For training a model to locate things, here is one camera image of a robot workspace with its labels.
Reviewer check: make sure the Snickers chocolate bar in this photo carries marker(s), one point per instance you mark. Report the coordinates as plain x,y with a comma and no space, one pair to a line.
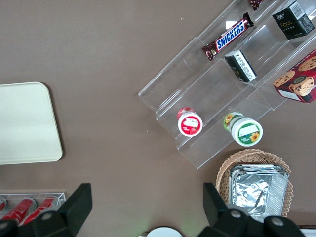
229,35
256,3

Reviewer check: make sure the cream rectangular tray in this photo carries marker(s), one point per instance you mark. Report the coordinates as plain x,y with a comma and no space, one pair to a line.
27,123

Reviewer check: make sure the red cola bottle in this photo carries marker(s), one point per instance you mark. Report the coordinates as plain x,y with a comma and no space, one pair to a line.
17,209
40,208
2,205

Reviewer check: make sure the red lid yogurt cup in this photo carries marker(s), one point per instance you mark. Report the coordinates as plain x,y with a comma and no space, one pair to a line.
190,123

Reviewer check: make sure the clear acrylic bottle rack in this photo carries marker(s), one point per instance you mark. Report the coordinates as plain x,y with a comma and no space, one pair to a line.
60,197

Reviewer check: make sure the small black carton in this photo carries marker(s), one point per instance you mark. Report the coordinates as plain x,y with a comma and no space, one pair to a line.
292,21
240,66

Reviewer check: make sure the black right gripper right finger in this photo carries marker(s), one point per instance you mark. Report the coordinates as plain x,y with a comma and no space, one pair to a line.
222,219

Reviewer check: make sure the green lid yogurt cup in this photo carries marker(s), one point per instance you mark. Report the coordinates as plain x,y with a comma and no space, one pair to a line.
247,132

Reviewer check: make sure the red chocolate cookie box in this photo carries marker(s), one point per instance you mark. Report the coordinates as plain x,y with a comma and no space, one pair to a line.
298,79

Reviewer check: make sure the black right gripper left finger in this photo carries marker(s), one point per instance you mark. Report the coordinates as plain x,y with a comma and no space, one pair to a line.
66,214

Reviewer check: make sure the clear acrylic stepped shelf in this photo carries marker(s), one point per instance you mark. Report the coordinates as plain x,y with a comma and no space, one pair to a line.
197,81

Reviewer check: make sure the tan wicker basket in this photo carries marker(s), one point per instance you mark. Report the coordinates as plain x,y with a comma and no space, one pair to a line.
254,156

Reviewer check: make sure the aluminium foil tray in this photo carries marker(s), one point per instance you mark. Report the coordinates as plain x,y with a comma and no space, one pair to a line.
254,192

